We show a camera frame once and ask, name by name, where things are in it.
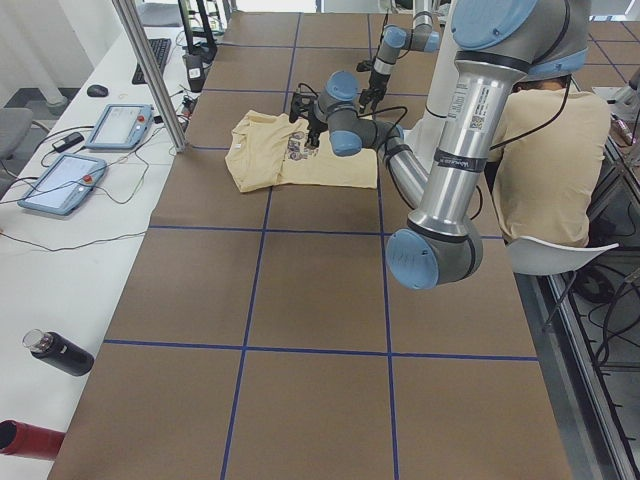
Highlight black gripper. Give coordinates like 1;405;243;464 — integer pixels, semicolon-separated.
304;107;328;150
359;70;389;112

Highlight beige long-sleeve graphic shirt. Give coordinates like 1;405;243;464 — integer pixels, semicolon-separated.
225;110;378;193

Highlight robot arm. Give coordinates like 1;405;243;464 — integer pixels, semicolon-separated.
290;1;591;289
356;1;441;113

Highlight black power adapter with label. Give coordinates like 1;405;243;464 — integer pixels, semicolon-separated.
183;53;206;93

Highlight black keyboard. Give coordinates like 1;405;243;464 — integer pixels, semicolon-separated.
131;38;173;85

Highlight person in beige shirt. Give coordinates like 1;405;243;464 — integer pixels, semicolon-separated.
489;76;610;247

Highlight far blue teach pendant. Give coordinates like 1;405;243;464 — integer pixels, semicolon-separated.
85;104;153;151

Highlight blue teach pendant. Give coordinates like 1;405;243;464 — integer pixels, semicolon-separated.
18;154;107;216
85;104;153;151

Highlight white chair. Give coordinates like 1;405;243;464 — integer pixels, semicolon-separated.
503;234;620;334

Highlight black computer mouse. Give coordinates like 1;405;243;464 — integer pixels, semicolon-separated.
86;84;109;98

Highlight black phone on desk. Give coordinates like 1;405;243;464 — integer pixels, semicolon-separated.
52;132;84;153

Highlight near blue teach pendant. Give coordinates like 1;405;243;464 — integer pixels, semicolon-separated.
18;154;107;216

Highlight black bottle clear cap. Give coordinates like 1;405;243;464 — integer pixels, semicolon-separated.
22;329;94;377

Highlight red cylinder bottle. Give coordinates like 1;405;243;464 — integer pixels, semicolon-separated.
1;420;65;460

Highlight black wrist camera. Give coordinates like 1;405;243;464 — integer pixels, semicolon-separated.
289;92;317;123
356;60;373;72

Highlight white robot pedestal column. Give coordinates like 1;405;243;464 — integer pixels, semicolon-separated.
406;0;458;154

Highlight grey aluminium frame post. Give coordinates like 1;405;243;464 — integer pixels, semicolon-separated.
112;0;186;153

